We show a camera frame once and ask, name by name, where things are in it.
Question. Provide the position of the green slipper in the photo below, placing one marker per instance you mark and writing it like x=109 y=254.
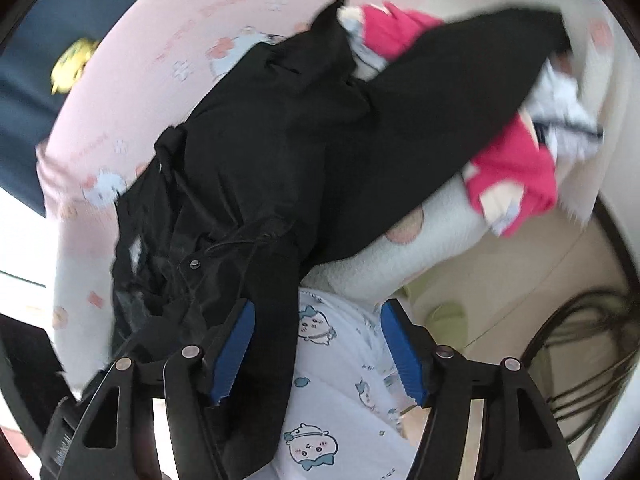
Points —
x=447 y=322
x=414 y=291

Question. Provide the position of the black pants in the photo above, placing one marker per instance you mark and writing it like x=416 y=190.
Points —
x=400 y=135

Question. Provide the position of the pink printed blanket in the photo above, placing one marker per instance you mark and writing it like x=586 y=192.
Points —
x=200 y=25

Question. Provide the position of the dark blue curtain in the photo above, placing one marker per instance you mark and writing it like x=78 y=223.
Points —
x=25 y=100

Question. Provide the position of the black jacket with white logo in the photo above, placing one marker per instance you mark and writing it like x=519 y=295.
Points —
x=260 y=110

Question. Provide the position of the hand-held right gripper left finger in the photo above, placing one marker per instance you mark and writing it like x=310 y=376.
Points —
x=235 y=355

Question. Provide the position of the person's white printed pajamas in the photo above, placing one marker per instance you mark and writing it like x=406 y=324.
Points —
x=340 y=385

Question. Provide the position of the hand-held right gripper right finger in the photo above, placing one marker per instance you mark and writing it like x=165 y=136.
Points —
x=402 y=355

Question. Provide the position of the yellow plush toy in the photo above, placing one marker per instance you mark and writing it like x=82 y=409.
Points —
x=72 y=65

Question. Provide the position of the pink garment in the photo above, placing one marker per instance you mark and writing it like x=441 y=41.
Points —
x=520 y=170

